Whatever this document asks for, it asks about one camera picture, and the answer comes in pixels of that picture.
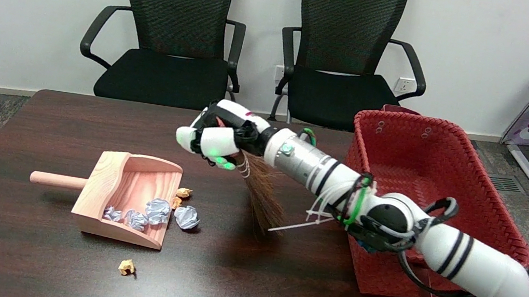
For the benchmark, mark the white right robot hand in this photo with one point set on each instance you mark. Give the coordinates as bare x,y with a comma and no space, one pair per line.
218,141

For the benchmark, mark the yellow paper ball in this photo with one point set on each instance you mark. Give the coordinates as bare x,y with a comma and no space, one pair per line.
176,202
126,267
183,192

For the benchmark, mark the brown straw hand broom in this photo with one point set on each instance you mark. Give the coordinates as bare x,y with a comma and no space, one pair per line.
264,201

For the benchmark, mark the white paper ball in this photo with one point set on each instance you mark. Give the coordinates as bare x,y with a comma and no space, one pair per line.
157,210
136,219
186,216
112,214

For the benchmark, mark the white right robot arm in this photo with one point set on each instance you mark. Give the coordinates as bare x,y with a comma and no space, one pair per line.
304,160

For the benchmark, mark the wooden dustpan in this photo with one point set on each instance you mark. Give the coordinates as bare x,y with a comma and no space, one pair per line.
133,186

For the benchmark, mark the red woven basket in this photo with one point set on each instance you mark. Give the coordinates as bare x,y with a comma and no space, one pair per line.
432,147

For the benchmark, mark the floor vent grille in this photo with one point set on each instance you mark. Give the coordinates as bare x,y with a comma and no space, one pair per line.
503,183

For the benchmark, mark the white wall outlet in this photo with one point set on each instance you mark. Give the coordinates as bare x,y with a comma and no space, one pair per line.
279,73
403,85

